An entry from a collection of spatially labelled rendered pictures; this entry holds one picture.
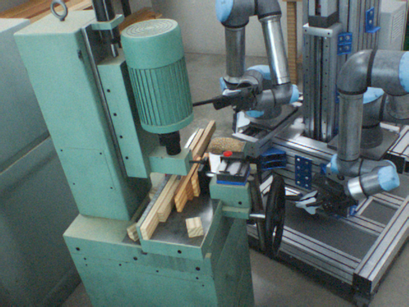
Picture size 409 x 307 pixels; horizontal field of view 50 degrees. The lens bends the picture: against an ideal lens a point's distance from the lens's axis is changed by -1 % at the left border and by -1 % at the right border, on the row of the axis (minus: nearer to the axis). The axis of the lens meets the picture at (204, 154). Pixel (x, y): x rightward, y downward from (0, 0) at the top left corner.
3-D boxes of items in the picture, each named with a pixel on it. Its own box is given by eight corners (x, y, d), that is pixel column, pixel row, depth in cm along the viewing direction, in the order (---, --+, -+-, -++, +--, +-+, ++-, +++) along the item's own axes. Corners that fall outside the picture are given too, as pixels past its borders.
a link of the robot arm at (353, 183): (358, 185, 144) (358, 170, 150) (345, 189, 146) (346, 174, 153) (368, 201, 146) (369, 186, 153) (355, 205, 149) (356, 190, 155)
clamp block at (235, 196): (248, 210, 148) (246, 188, 143) (211, 205, 153) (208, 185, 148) (258, 183, 160) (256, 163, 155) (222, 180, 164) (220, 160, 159)
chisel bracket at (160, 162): (188, 179, 150) (184, 159, 146) (151, 176, 155) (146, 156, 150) (195, 167, 156) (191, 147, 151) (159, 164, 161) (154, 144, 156)
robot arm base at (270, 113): (262, 102, 222) (261, 84, 217) (287, 109, 213) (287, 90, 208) (244, 114, 214) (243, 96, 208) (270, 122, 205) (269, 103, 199)
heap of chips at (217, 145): (238, 154, 171) (238, 146, 169) (205, 152, 176) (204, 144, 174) (244, 142, 178) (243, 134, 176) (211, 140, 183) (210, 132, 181)
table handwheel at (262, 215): (276, 277, 148) (273, 211, 133) (220, 268, 154) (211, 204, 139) (289, 222, 171) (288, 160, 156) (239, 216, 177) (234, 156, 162)
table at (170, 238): (232, 267, 132) (231, 252, 129) (142, 252, 142) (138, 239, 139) (270, 154, 179) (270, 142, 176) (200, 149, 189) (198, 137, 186)
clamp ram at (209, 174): (220, 193, 152) (217, 173, 147) (200, 191, 154) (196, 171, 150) (227, 178, 159) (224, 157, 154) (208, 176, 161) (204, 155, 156)
